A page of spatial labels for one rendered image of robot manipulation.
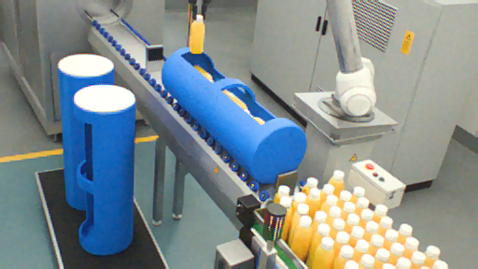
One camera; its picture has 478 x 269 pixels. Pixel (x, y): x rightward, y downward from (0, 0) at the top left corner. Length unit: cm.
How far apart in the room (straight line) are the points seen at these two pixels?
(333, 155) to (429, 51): 118
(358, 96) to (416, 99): 137
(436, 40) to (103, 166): 214
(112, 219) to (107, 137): 50
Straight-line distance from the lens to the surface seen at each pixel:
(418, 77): 359
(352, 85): 237
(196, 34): 259
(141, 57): 338
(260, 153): 208
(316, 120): 260
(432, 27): 349
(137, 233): 315
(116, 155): 263
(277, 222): 158
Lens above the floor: 222
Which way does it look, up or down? 29 degrees down
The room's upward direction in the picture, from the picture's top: 8 degrees clockwise
